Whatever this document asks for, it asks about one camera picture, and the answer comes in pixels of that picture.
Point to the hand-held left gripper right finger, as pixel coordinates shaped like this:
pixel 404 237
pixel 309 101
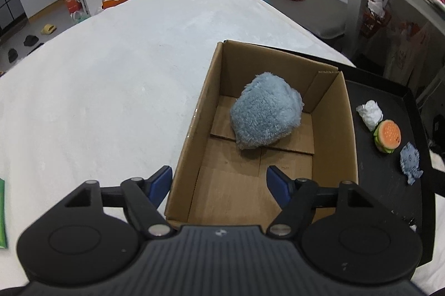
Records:
pixel 277 182

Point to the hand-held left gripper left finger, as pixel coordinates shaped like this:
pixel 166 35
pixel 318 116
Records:
pixel 160 183

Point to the brown cardboard box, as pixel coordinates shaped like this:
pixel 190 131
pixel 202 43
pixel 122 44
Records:
pixel 226 191

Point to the black tray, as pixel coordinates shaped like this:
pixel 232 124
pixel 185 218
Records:
pixel 382 171

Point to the white soft bundle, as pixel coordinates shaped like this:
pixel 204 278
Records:
pixel 370 113

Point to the orange burger plush toy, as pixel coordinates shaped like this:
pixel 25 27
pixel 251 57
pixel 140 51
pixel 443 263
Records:
pixel 388 135

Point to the small grey-blue plush toy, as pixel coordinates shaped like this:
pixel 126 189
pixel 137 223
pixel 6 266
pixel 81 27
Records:
pixel 410 160

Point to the large light blue plush toy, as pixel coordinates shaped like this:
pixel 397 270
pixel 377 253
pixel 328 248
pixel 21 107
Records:
pixel 264 112

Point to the green packet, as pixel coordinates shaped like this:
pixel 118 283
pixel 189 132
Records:
pixel 2 212

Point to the white plastic bag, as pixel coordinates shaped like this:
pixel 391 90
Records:
pixel 403 52

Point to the red plastic basket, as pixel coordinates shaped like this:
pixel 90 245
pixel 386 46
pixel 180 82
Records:
pixel 373 23

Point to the yellow slipper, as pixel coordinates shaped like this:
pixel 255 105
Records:
pixel 48 29

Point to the black slipper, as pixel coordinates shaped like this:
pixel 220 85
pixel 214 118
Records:
pixel 31 40
pixel 13 55

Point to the white desk frame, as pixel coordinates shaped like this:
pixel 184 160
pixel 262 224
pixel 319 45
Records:
pixel 354 4

